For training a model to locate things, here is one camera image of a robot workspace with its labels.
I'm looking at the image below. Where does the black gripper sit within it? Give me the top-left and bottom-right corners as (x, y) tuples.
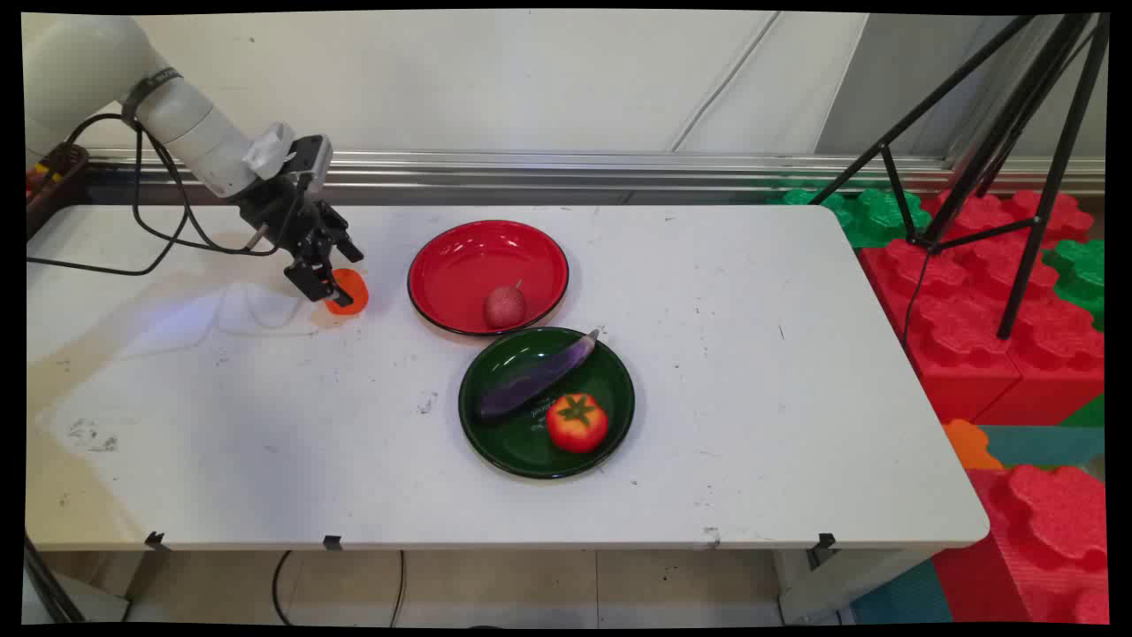
(235, 173), (365, 310)

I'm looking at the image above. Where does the purple toy eggplant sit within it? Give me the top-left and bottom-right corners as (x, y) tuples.
(478, 329), (601, 419)

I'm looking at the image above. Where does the orange toy fruit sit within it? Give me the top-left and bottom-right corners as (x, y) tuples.
(325, 268), (370, 317)

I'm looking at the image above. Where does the red plate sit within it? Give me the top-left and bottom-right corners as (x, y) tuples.
(407, 219), (570, 337)

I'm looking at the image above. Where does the dark green plate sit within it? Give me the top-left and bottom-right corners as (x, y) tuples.
(458, 326), (637, 481)

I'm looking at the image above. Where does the dark brown box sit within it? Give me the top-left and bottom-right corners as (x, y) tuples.
(25, 142), (90, 241)

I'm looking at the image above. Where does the red toy tomato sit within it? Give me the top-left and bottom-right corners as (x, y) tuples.
(545, 393), (610, 455)

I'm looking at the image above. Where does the green foam block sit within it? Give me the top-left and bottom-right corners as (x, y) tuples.
(1043, 238), (1107, 334)
(768, 180), (935, 249)

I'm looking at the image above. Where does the white table leg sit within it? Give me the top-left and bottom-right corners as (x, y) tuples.
(776, 547), (940, 625)

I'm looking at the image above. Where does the large red foam block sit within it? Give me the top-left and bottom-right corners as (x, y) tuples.
(859, 188), (1106, 426)

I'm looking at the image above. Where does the teal foam mat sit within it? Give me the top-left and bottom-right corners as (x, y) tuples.
(976, 425), (1106, 469)
(849, 557), (956, 625)

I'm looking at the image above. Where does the orange foam piece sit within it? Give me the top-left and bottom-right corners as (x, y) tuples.
(941, 418), (1006, 471)

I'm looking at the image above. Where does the black tripod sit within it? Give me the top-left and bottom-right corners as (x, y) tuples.
(809, 13), (1111, 342)

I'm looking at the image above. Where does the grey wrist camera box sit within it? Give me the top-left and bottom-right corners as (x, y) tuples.
(287, 134), (334, 192)

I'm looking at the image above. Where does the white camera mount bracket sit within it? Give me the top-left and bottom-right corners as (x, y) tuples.
(242, 122), (298, 180)

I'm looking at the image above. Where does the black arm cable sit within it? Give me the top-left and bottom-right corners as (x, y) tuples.
(27, 113), (286, 277)

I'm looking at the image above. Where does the black strap on arm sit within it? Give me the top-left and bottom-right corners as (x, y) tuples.
(119, 68), (184, 126)

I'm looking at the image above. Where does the aluminium wall rail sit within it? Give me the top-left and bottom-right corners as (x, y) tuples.
(87, 148), (1106, 196)

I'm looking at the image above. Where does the black floor cable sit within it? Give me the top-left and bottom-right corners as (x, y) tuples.
(271, 550), (408, 628)

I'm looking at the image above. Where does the black cable bundle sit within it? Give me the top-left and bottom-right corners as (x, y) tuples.
(24, 534), (87, 625)

